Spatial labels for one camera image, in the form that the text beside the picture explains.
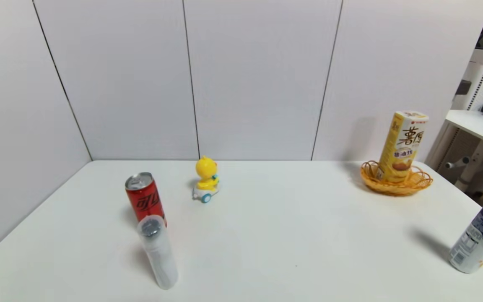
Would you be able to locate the blue and white bottle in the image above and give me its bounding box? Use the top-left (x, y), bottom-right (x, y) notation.
top-left (449, 189), bottom-right (483, 274)

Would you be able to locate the red cola can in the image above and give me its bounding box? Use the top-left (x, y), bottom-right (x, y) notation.
top-left (125, 172), bottom-right (167, 227)

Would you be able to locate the yellow potato chips box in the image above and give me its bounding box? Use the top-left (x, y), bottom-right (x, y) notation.
top-left (377, 111), bottom-right (429, 183)

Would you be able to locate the white side desk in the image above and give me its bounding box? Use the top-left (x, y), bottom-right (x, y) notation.
top-left (445, 110), bottom-right (483, 192)

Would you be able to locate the translucent white plastic bottle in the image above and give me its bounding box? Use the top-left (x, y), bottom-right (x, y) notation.
top-left (137, 215), bottom-right (179, 290)

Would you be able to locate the yellow woven basket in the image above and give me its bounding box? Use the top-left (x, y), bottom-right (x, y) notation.
top-left (360, 160), bottom-right (434, 196)

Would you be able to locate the yellow duck toy car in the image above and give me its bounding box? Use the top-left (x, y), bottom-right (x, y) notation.
top-left (192, 156), bottom-right (222, 203)

